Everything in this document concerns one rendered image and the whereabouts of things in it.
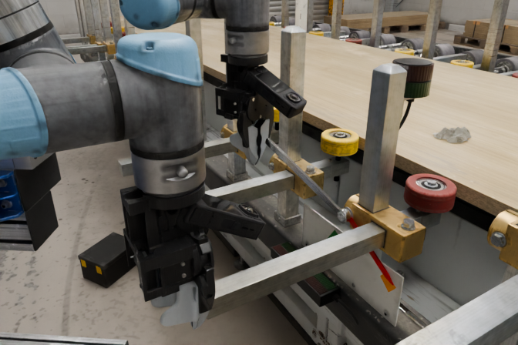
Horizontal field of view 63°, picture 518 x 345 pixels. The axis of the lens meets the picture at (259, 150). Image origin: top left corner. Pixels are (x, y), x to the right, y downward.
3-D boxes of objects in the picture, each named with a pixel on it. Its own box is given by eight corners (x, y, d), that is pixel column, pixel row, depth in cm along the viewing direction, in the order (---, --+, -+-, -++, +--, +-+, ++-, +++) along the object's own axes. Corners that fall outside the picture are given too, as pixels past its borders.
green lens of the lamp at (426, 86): (410, 100, 62) (412, 85, 61) (380, 90, 67) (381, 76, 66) (438, 94, 65) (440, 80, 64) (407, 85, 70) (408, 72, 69)
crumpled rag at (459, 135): (452, 145, 87) (454, 135, 86) (427, 134, 93) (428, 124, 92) (483, 139, 90) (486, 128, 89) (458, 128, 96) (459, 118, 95)
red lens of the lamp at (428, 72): (412, 83, 61) (415, 68, 60) (382, 75, 66) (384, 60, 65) (440, 78, 64) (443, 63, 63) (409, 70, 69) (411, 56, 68)
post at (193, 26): (196, 149, 136) (186, 0, 118) (190, 144, 139) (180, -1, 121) (209, 146, 138) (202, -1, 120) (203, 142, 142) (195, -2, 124)
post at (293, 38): (284, 243, 98) (290, 28, 78) (276, 236, 100) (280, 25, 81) (297, 239, 99) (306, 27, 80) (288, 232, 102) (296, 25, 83)
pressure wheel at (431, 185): (423, 258, 70) (435, 197, 66) (388, 234, 77) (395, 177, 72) (455, 243, 74) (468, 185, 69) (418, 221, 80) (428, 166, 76)
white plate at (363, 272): (393, 327, 69) (401, 279, 65) (300, 244, 90) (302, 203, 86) (395, 326, 69) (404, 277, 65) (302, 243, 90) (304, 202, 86)
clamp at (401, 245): (399, 264, 65) (404, 236, 63) (341, 222, 76) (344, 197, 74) (424, 252, 68) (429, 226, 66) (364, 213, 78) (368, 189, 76)
